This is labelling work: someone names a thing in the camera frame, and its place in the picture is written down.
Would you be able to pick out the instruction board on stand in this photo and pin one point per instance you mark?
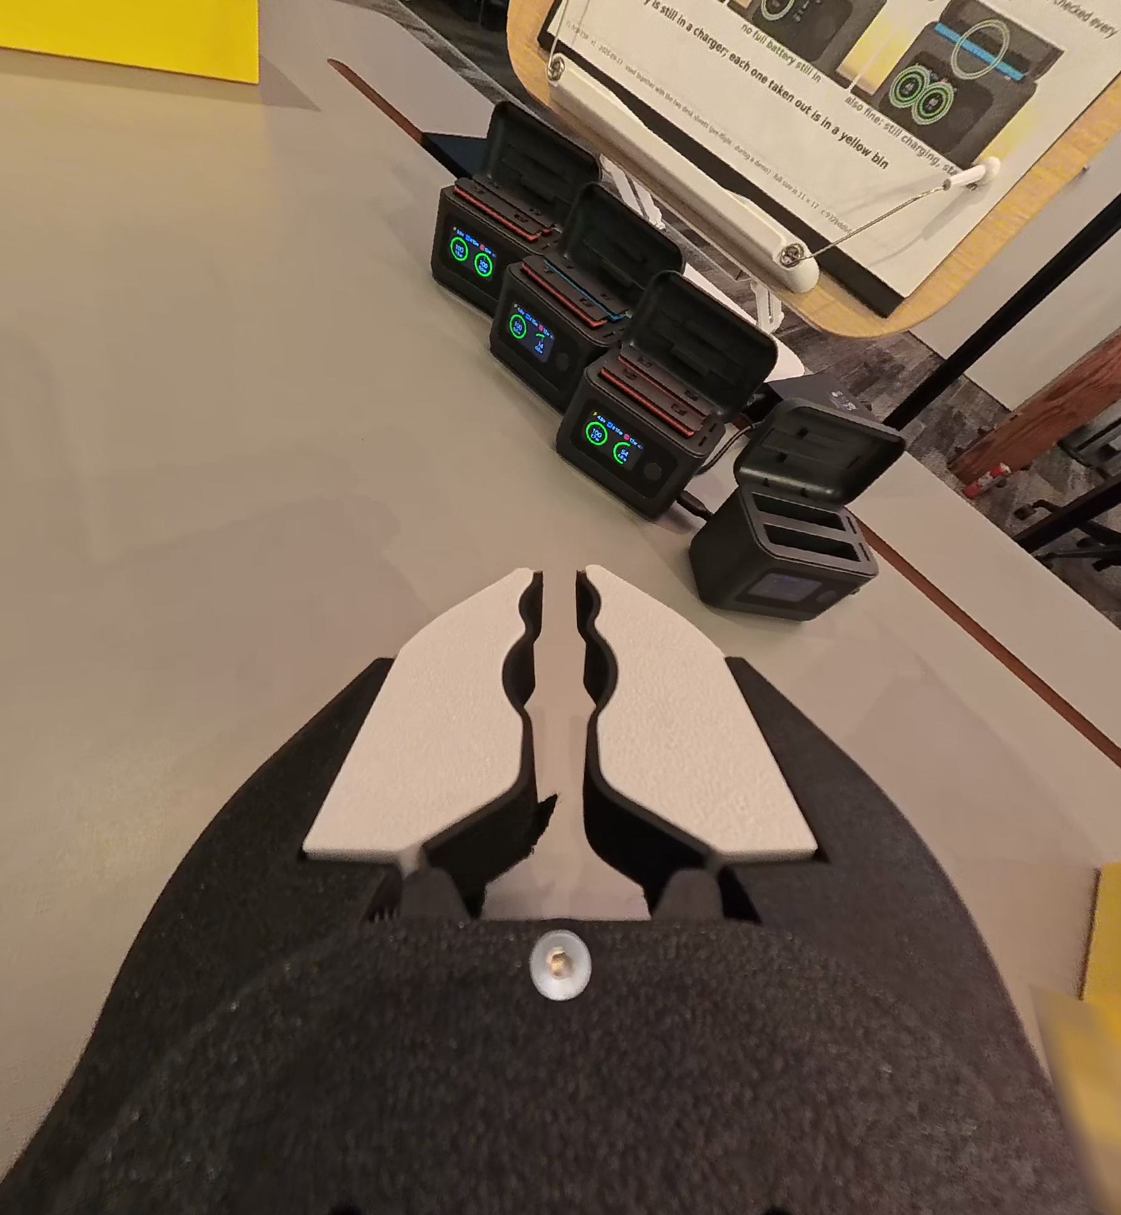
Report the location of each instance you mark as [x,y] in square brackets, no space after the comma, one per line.
[807,77]

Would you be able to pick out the white stand base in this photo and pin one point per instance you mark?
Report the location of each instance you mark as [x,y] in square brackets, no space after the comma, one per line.
[750,302]

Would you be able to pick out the wooden sign board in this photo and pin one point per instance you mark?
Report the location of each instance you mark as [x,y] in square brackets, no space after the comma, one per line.
[1073,172]

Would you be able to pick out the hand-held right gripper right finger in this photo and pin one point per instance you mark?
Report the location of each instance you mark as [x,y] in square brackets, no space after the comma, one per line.
[702,751]

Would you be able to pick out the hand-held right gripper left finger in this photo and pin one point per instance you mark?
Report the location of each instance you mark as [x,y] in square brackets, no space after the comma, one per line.
[418,751]

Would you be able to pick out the black metal stand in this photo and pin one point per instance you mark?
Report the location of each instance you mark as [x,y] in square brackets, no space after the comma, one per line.
[1036,286]

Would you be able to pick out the brown wooden furniture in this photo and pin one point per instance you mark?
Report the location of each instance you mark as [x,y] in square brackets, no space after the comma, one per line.
[1073,400]

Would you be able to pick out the black battery charger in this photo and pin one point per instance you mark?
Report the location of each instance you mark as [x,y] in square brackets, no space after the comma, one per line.
[835,447]
[542,144]
[627,238]
[713,343]

